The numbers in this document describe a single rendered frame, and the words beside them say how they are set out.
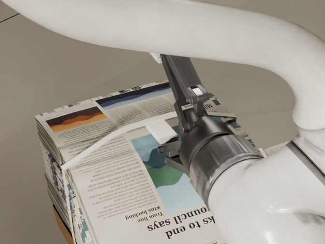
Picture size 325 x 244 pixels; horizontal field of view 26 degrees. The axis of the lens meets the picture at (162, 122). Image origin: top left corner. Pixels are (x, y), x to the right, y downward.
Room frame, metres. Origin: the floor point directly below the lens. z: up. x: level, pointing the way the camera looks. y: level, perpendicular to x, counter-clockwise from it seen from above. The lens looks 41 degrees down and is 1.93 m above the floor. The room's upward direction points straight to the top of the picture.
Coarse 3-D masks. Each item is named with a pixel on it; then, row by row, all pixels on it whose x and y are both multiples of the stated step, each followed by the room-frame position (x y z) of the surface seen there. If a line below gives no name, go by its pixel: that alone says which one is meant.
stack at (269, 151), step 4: (280, 144) 1.42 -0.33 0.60; (284, 144) 1.42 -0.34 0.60; (260, 148) 1.40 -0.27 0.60; (268, 148) 1.41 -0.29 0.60; (272, 148) 1.41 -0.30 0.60; (276, 148) 1.41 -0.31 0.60; (280, 148) 1.41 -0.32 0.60; (260, 152) 1.39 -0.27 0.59; (264, 152) 1.39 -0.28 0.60; (268, 152) 1.39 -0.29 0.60; (272, 152) 1.39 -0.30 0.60; (264, 156) 1.37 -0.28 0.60
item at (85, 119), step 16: (112, 96) 0.97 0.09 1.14; (128, 96) 0.96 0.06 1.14; (144, 96) 0.96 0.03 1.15; (160, 96) 0.95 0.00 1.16; (48, 112) 0.94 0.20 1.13; (64, 112) 0.92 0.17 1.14; (80, 112) 0.91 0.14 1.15; (96, 112) 0.91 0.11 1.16; (112, 112) 0.90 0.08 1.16; (128, 112) 0.89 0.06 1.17; (144, 112) 0.88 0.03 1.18; (160, 112) 0.88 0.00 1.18; (48, 128) 0.86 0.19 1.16; (64, 128) 0.85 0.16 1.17; (80, 128) 0.85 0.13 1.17; (96, 128) 0.84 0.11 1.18; (112, 128) 0.84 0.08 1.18; (48, 144) 0.86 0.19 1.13; (64, 144) 0.80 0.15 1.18; (48, 160) 0.87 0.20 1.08; (48, 176) 0.88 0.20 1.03; (64, 192) 0.78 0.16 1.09; (64, 208) 0.78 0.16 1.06; (64, 224) 0.81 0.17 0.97
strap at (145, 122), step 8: (208, 112) 0.84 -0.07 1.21; (216, 112) 0.85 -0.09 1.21; (144, 120) 0.80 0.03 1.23; (152, 120) 0.80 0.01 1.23; (160, 120) 0.80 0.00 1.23; (120, 128) 0.78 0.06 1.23; (128, 128) 0.78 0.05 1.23; (112, 136) 0.77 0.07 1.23; (96, 144) 0.76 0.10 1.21; (88, 152) 0.75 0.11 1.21; (72, 160) 0.75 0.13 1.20; (64, 168) 0.74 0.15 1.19
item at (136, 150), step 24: (168, 120) 0.85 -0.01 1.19; (216, 120) 0.85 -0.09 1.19; (72, 144) 0.80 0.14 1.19; (120, 144) 0.79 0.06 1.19; (144, 144) 0.79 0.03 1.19; (72, 168) 0.74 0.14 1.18; (96, 168) 0.74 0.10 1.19; (120, 168) 0.74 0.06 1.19; (144, 168) 0.74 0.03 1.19; (72, 192) 0.74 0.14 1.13; (72, 216) 0.75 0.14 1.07
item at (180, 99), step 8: (160, 56) 0.75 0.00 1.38; (168, 64) 0.74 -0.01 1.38; (168, 72) 0.73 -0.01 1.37; (168, 80) 0.73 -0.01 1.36; (176, 80) 0.72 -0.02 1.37; (176, 88) 0.72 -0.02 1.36; (176, 96) 0.71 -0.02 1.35; (184, 96) 0.71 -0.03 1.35; (176, 104) 0.70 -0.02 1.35; (184, 104) 0.70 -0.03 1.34; (176, 112) 0.70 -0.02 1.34; (184, 120) 0.68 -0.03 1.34; (184, 128) 0.67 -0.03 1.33
